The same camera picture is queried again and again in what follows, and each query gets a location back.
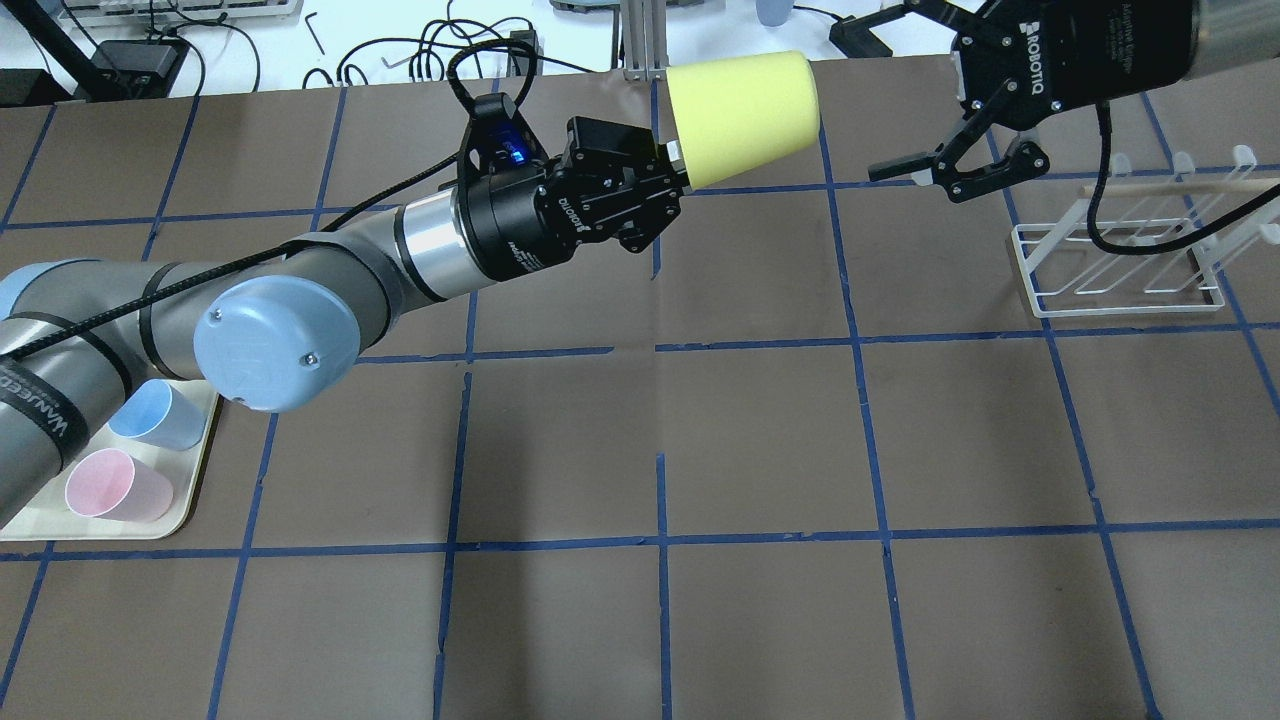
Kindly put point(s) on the black power brick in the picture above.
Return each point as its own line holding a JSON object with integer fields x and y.
{"x": 144, "y": 69}

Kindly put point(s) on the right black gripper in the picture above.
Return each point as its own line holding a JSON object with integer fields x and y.
{"x": 1065, "y": 62}

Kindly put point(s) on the cream plastic tray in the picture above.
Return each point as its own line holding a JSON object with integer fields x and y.
{"x": 47, "y": 518}

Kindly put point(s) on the blue cup on tray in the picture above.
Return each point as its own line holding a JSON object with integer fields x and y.
{"x": 159, "y": 414}

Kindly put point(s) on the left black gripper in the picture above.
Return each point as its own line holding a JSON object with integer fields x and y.
{"x": 508, "y": 232}

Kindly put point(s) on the pink cup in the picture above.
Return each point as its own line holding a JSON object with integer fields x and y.
{"x": 111, "y": 484}

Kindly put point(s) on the blue cup on desk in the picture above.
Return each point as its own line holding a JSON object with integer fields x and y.
{"x": 773, "y": 13}

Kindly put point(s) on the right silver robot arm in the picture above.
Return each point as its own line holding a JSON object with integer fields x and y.
{"x": 1230, "y": 34}

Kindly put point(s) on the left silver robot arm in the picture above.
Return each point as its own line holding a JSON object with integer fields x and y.
{"x": 274, "y": 330}

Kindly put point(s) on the black power adapter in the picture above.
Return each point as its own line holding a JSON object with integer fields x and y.
{"x": 855, "y": 38}

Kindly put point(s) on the aluminium frame post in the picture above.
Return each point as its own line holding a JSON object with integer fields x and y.
{"x": 644, "y": 40}

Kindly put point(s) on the yellow cup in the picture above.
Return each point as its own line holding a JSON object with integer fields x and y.
{"x": 736, "y": 114}

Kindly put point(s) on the white wire cup rack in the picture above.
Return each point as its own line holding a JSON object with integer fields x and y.
{"x": 1065, "y": 274}

